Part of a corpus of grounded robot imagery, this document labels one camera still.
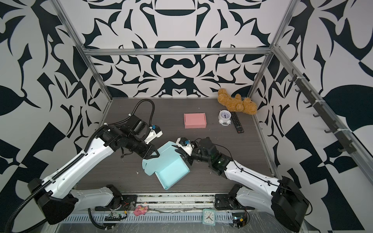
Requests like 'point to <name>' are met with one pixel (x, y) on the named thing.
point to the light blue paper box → (169, 167)
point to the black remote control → (238, 127)
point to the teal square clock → (209, 216)
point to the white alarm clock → (224, 117)
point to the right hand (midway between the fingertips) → (176, 147)
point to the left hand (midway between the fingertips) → (155, 151)
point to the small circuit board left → (114, 217)
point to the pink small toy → (140, 210)
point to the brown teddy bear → (236, 104)
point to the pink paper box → (194, 120)
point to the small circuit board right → (240, 219)
